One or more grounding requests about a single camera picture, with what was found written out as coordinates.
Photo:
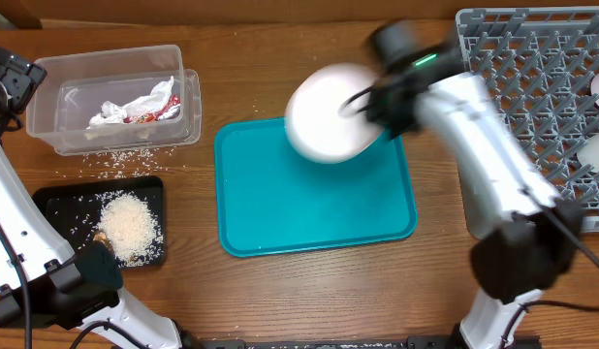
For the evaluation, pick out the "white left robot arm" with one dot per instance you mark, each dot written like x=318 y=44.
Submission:
x=43 y=280

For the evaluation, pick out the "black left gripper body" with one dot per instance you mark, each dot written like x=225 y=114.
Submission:
x=21 y=78

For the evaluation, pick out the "black tray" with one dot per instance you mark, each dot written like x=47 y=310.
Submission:
x=75 y=210

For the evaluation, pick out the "clear plastic bin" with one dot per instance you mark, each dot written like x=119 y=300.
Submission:
x=77 y=85

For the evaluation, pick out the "large white plate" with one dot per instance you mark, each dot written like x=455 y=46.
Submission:
x=321 y=125

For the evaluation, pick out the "red snack wrapper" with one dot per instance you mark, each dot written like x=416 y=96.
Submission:
x=169 y=111

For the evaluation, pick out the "brown food scrap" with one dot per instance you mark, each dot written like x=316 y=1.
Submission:
x=100 y=237

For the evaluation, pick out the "white cup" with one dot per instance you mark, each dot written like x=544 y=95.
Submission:
x=589 y=154

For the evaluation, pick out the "pile of rice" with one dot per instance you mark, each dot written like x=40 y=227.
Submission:
x=132 y=229

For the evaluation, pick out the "grey dishwasher rack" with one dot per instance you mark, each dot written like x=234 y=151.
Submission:
x=538 y=64

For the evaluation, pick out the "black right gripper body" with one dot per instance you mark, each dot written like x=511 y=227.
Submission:
x=392 y=110

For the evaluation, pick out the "white tissue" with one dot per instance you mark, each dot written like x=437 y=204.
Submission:
x=112 y=113

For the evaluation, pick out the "teal plastic tray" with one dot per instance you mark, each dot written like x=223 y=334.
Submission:
x=271 y=200

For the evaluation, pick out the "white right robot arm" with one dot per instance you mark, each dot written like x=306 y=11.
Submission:
x=529 y=234

